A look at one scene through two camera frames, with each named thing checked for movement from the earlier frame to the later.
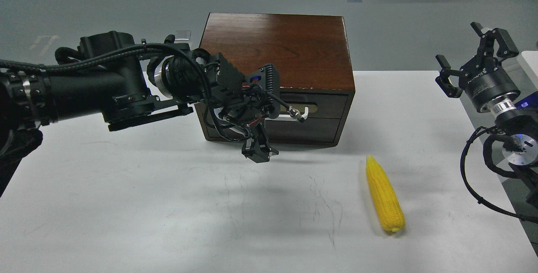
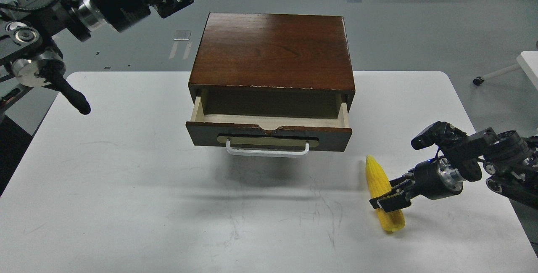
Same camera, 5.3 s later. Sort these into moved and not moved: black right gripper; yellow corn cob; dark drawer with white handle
Moved: dark drawer with white handle; black right gripper
Not moved: yellow corn cob
